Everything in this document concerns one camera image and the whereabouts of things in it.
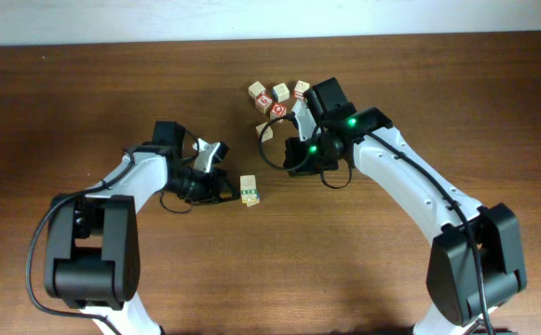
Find red number 6 block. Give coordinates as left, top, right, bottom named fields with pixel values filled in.
left=255, top=93, right=274, bottom=114

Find yellow car block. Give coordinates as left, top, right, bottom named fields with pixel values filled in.
left=241, top=195, right=260, bottom=207

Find blue H block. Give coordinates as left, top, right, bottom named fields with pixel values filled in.
left=272, top=83, right=291, bottom=102

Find green edged picture block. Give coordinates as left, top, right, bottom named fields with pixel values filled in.
left=239, top=175, right=257, bottom=191

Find red Q block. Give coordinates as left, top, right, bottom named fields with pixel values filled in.
left=269, top=102, right=287, bottom=123

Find blue E leaf block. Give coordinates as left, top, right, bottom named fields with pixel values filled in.
left=248, top=81, right=266, bottom=100

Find red bottom picture block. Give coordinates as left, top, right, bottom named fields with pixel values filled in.
left=293, top=80, right=310, bottom=100

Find red E elephant block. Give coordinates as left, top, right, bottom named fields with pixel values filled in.
left=255, top=123, right=274, bottom=142

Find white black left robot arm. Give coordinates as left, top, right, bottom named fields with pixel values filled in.
left=31, top=121, right=239, bottom=334

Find pineapple green B block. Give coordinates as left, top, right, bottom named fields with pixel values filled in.
left=240, top=188, right=259, bottom=198

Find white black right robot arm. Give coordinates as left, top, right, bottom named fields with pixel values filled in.
left=283, top=78, right=527, bottom=334

